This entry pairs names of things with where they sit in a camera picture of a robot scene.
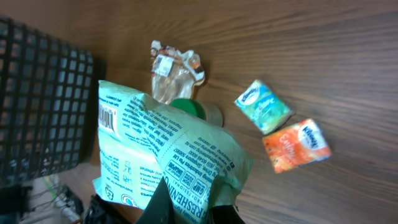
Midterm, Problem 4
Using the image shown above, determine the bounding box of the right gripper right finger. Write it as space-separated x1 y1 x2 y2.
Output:
211 205 245 224

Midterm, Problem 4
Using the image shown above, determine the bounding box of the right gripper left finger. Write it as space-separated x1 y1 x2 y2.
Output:
136 178 175 224

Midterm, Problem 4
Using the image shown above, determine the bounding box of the light green wipes packet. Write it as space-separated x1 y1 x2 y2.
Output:
93 80 253 223

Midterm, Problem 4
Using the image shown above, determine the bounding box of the orange tissue pack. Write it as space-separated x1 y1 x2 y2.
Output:
262 119 332 174

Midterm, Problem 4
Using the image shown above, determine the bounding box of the green lid jar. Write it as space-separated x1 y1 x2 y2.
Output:
170 98 223 127

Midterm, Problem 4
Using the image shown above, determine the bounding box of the teal tissue pack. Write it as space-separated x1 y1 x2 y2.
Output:
234 80 294 135

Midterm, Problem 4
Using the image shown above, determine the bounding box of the beige snack bag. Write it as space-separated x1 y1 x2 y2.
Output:
150 40 205 104

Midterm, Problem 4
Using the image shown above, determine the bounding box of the grey plastic mesh basket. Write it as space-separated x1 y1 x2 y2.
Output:
1 17 98 187

